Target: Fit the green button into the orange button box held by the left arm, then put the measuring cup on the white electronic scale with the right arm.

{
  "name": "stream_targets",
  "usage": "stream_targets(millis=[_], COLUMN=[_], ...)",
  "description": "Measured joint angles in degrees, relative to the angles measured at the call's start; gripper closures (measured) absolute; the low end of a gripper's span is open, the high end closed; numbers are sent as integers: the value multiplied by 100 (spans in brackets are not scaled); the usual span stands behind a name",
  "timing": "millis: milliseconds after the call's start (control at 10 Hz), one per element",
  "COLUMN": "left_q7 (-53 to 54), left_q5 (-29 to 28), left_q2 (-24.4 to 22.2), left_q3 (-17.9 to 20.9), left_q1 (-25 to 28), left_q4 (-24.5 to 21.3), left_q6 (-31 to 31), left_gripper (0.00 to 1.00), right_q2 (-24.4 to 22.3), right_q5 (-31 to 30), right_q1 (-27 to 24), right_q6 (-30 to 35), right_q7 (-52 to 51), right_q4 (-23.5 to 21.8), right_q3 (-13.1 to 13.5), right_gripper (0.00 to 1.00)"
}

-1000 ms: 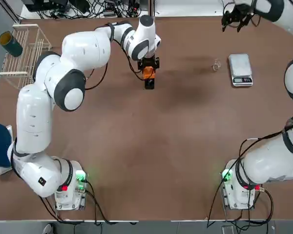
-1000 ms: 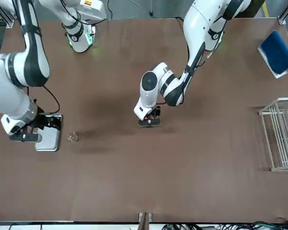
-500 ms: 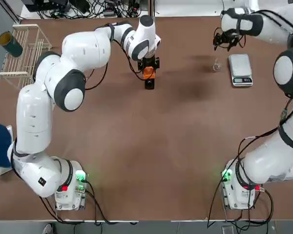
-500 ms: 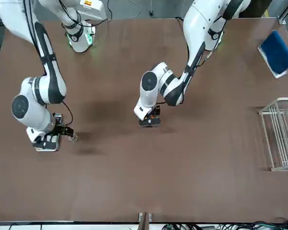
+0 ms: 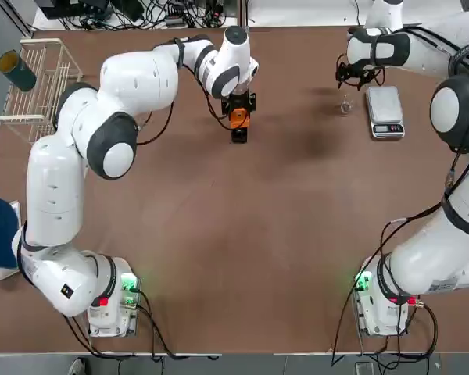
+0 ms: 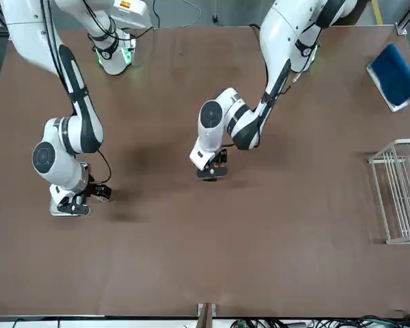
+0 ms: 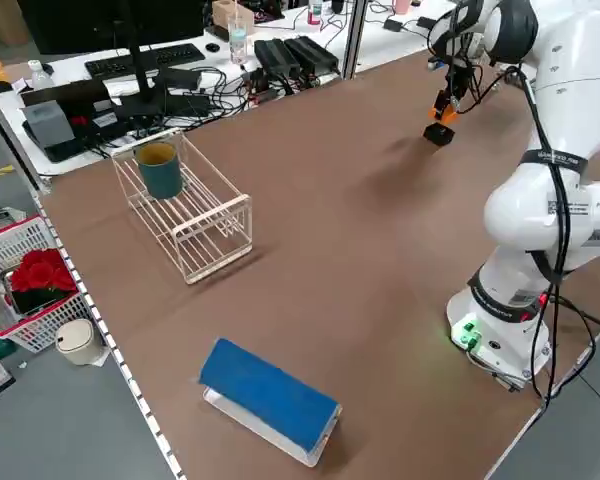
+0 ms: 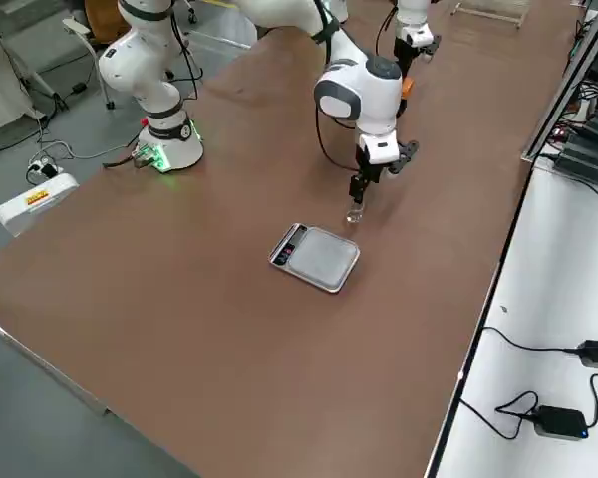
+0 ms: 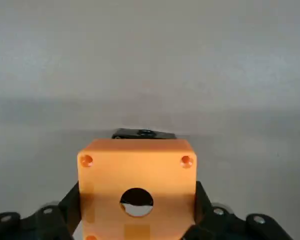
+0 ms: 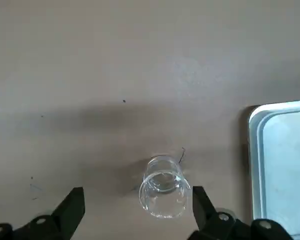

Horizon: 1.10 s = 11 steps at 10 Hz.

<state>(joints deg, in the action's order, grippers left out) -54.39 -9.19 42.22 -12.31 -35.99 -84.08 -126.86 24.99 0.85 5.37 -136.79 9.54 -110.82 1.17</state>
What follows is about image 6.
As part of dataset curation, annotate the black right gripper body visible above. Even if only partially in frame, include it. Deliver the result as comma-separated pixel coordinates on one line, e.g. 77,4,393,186
85,182,102,199

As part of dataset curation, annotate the aluminium frame post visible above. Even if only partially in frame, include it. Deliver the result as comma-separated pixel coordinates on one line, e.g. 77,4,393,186
197,302,217,328

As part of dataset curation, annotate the white flat tray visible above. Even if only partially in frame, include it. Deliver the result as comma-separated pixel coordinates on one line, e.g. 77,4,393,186
366,64,410,113

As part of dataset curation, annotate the blue cloth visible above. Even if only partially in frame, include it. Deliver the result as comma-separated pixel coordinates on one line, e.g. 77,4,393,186
370,42,410,107

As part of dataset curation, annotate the white wire rack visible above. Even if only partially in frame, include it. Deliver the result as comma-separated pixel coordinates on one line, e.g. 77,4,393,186
368,138,410,245

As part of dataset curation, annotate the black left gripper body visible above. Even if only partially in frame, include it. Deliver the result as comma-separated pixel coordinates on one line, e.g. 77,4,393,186
213,148,230,166

